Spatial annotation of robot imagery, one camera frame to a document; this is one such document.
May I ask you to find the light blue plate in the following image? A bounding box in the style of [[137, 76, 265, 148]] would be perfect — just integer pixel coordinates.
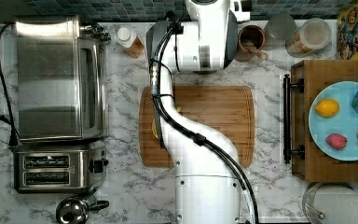
[[308, 81, 358, 161]]

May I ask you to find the frosted plastic cup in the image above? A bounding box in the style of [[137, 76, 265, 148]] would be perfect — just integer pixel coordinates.
[[264, 13, 296, 50]]

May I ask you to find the wooden utensil holder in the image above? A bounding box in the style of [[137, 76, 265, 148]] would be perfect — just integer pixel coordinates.
[[235, 25, 265, 63]]

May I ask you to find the yellow plush lemon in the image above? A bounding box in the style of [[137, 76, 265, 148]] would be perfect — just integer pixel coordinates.
[[314, 99, 339, 118]]

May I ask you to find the orange juice bottle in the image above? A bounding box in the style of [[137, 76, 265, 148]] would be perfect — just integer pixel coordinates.
[[115, 26, 145, 59]]

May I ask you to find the yellow mug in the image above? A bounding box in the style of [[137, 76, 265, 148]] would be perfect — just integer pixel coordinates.
[[151, 106, 183, 139]]

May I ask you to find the clear lidded food jar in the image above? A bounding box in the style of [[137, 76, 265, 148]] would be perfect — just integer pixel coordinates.
[[285, 18, 332, 58]]

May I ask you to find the black drawer handle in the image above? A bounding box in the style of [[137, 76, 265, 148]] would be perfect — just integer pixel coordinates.
[[282, 74, 305, 164]]

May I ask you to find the stainless two-slot toaster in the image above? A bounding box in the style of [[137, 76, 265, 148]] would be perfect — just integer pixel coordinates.
[[14, 140, 109, 193]]

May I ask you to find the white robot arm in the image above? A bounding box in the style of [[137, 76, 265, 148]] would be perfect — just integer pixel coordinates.
[[146, 0, 259, 224]]

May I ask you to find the black power cord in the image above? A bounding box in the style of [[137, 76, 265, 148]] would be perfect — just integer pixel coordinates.
[[0, 21, 21, 148]]

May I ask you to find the stainless toaster oven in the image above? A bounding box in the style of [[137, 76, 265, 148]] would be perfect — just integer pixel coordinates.
[[15, 15, 110, 142]]

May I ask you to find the bamboo cutting board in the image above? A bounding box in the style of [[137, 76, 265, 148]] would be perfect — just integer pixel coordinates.
[[139, 86, 255, 167]]

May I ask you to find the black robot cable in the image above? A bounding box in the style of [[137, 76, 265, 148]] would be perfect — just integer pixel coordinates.
[[148, 18, 260, 224]]

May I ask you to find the wooden drawer box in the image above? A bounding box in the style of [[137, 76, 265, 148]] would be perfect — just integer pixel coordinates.
[[289, 60, 358, 182]]

